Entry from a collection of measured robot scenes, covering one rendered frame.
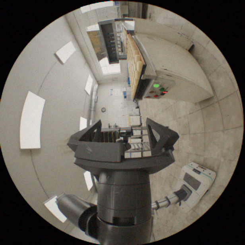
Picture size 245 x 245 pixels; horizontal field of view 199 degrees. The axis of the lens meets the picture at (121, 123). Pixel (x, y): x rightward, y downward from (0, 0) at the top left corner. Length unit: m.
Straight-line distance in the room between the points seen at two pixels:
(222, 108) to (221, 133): 0.25
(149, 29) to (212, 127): 1.23
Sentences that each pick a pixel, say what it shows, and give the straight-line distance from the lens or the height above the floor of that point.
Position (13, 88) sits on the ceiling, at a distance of 2.14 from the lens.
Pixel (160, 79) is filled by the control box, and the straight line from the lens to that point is 0.40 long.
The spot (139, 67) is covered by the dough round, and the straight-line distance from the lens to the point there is 0.33.
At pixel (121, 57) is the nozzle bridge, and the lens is 1.27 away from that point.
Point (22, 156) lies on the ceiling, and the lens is 2.09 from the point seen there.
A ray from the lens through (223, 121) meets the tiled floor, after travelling 1.01.
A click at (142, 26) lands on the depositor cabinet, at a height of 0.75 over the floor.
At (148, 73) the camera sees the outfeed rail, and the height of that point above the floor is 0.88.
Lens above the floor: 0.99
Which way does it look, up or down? 3 degrees up
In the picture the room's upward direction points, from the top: 92 degrees counter-clockwise
